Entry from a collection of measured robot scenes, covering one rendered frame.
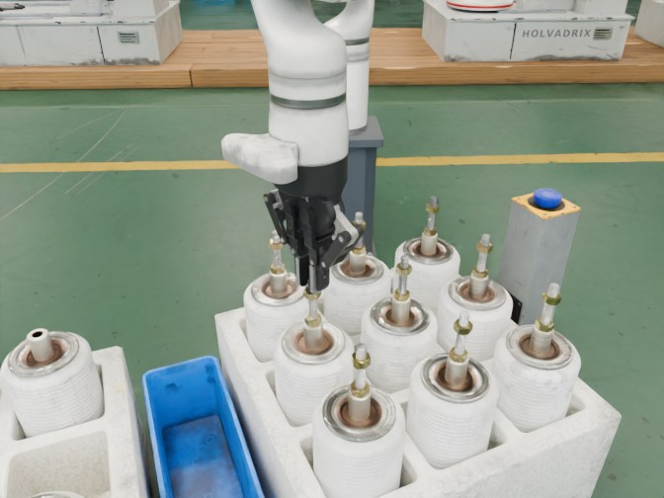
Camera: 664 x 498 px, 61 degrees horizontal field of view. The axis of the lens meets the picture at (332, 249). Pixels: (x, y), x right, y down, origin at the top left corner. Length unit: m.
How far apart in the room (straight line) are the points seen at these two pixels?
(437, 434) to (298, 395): 0.16
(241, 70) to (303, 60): 2.10
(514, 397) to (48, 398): 0.53
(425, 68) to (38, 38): 1.66
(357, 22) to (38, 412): 0.80
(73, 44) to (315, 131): 2.34
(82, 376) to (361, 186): 0.68
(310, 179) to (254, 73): 2.07
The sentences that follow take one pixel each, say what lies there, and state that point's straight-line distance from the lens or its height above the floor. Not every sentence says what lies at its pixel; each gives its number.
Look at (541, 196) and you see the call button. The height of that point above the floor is 0.33.
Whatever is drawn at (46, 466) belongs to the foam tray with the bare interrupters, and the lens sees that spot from 0.77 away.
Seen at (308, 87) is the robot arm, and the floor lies 0.56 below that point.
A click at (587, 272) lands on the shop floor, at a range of 1.37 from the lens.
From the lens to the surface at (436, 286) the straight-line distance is 0.84.
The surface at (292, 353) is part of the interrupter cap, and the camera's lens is 0.66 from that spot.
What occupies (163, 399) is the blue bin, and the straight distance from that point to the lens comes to 0.91.
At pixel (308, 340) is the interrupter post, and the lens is 0.66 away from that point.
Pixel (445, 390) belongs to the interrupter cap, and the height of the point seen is 0.25.
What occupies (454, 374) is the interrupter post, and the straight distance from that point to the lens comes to 0.63.
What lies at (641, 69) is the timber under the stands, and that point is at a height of 0.06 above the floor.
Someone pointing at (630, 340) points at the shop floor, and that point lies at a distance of 1.20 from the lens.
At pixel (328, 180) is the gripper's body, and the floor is 0.48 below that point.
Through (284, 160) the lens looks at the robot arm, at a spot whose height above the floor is 0.51.
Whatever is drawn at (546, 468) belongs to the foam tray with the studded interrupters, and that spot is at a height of 0.14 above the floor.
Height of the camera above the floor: 0.70
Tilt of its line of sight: 32 degrees down
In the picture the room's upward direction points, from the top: straight up
